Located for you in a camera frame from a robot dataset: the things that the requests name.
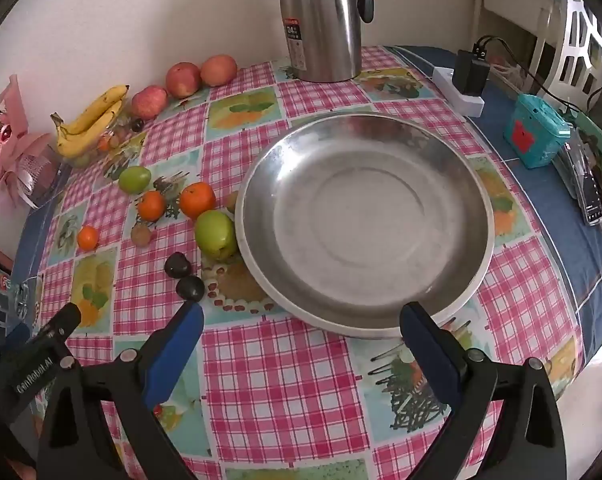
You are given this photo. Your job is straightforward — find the red apple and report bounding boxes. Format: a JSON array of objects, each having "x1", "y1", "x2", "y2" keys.
[
  {"x1": 131, "y1": 85, "x2": 169, "y2": 121},
  {"x1": 165, "y1": 62, "x2": 202, "y2": 99},
  {"x1": 200, "y1": 55, "x2": 238, "y2": 87}
]

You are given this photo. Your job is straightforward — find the yellow banana bunch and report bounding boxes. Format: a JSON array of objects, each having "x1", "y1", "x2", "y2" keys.
[{"x1": 50, "y1": 84, "x2": 130, "y2": 157}]

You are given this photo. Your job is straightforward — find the white plastic chair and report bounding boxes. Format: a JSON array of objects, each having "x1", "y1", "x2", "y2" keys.
[{"x1": 546, "y1": 0, "x2": 602, "y2": 111}]

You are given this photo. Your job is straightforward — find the round green jujube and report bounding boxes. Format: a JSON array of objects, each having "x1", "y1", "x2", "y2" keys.
[{"x1": 195, "y1": 210, "x2": 238, "y2": 261}]

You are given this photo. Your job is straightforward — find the black cable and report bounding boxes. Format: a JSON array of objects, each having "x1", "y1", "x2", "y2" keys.
[{"x1": 474, "y1": 35, "x2": 602, "y2": 116}]

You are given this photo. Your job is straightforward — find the white power strip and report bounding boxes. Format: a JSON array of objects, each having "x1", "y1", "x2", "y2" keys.
[{"x1": 432, "y1": 66, "x2": 485, "y2": 119}]

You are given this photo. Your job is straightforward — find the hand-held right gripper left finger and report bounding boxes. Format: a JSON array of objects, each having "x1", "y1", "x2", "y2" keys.
[{"x1": 35, "y1": 301, "x2": 205, "y2": 480}]

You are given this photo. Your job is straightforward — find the medium orange mandarin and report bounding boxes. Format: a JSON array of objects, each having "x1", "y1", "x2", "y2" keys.
[{"x1": 137, "y1": 190, "x2": 167, "y2": 222}]

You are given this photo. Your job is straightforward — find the pink checked tablecloth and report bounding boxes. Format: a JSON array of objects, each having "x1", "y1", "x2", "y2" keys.
[{"x1": 28, "y1": 45, "x2": 584, "y2": 480}]

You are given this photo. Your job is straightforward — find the large orange mandarin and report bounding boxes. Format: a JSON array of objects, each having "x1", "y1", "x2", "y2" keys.
[{"x1": 180, "y1": 181, "x2": 217, "y2": 220}]

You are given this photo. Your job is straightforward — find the black power adapter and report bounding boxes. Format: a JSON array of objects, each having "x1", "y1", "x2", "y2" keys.
[{"x1": 454, "y1": 49, "x2": 490, "y2": 97}]

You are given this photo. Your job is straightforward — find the small orange mandarin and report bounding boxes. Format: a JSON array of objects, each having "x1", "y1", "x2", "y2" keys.
[{"x1": 77, "y1": 226, "x2": 100, "y2": 252}]

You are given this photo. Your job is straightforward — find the pink plastic bag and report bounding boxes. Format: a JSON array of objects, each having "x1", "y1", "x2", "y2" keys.
[{"x1": 488, "y1": 52, "x2": 524, "y2": 81}]

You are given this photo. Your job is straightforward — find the stainless steel thermos jug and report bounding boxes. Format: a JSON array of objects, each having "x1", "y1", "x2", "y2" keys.
[{"x1": 279, "y1": 0, "x2": 375, "y2": 83}]

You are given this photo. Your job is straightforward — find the clear glass mug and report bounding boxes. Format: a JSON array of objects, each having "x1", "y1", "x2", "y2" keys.
[{"x1": 0, "y1": 262, "x2": 36, "y2": 331}]

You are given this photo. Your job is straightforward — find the white wooden furniture frame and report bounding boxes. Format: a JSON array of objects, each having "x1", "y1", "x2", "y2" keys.
[{"x1": 474, "y1": 0, "x2": 557, "y2": 66}]

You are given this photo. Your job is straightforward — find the dark plum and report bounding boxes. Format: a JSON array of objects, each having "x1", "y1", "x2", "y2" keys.
[
  {"x1": 175, "y1": 275, "x2": 206, "y2": 302},
  {"x1": 164, "y1": 252, "x2": 192, "y2": 279}
]

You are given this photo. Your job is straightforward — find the clear plastic bag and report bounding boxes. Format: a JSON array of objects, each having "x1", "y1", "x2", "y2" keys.
[{"x1": 68, "y1": 110, "x2": 136, "y2": 168}]

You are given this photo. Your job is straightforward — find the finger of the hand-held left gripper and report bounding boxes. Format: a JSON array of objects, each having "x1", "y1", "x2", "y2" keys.
[{"x1": 28, "y1": 302, "x2": 83, "y2": 356}]

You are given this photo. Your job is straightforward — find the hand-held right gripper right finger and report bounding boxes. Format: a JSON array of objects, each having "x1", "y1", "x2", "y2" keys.
[{"x1": 399, "y1": 301, "x2": 568, "y2": 480}]

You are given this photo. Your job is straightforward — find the teal tin box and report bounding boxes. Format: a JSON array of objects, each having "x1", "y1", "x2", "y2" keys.
[{"x1": 504, "y1": 94, "x2": 573, "y2": 170}]

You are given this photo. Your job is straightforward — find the large stainless steel basin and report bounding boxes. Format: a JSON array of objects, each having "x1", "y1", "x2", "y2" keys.
[{"x1": 234, "y1": 112, "x2": 496, "y2": 339}]

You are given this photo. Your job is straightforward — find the pink flower bouquet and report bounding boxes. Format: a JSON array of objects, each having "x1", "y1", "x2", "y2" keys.
[{"x1": 0, "y1": 74, "x2": 64, "y2": 217}]

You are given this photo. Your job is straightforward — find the oval green mango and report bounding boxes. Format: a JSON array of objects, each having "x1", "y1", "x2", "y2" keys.
[{"x1": 118, "y1": 166, "x2": 153, "y2": 194}]

